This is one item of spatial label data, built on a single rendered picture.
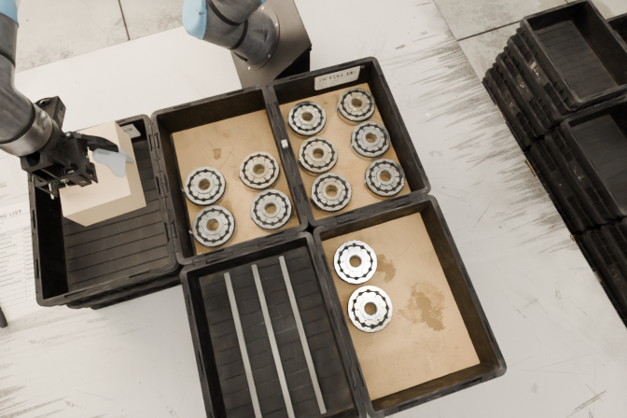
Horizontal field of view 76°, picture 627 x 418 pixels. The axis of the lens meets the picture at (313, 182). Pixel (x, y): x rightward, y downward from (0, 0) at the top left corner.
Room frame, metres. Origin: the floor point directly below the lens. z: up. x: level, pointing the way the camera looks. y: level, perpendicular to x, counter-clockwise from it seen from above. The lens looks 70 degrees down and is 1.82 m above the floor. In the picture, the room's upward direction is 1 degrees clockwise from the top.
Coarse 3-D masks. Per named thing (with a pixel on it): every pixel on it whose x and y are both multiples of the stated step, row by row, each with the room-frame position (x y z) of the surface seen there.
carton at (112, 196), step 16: (96, 128) 0.35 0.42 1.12; (112, 128) 0.35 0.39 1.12; (128, 144) 0.35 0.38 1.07; (112, 176) 0.25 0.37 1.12; (128, 176) 0.26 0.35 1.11; (64, 192) 0.22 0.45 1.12; (80, 192) 0.22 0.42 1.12; (96, 192) 0.22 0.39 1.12; (112, 192) 0.22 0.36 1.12; (128, 192) 0.22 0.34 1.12; (64, 208) 0.19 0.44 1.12; (80, 208) 0.19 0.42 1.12; (96, 208) 0.20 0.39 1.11; (112, 208) 0.20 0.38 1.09; (128, 208) 0.21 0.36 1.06
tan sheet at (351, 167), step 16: (320, 96) 0.61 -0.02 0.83; (336, 96) 0.61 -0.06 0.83; (288, 112) 0.56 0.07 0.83; (336, 112) 0.56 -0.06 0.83; (288, 128) 0.51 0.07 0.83; (336, 128) 0.51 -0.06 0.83; (352, 128) 0.51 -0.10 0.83; (336, 144) 0.47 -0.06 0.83; (352, 160) 0.42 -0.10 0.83; (304, 176) 0.37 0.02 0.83; (352, 176) 0.37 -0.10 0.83; (384, 176) 0.37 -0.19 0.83; (352, 192) 0.33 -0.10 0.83; (368, 192) 0.33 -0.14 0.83; (400, 192) 0.33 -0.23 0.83; (352, 208) 0.29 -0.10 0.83
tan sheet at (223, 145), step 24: (240, 120) 0.53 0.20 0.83; (264, 120) 0.53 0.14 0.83; (192, 144) 0.46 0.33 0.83; (216, 144) 0.46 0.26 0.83; (240, 144) 0.46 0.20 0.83; (264, 144) 0.46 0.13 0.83; (192, 168) 0.39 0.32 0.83; (216, 168) 0.39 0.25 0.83; (240, 192) 0.32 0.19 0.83; (288, 192) 0.33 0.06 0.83; (192, 216) 0.26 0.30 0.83; (240, 216) 0.26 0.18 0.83; (240, 240) 0.20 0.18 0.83
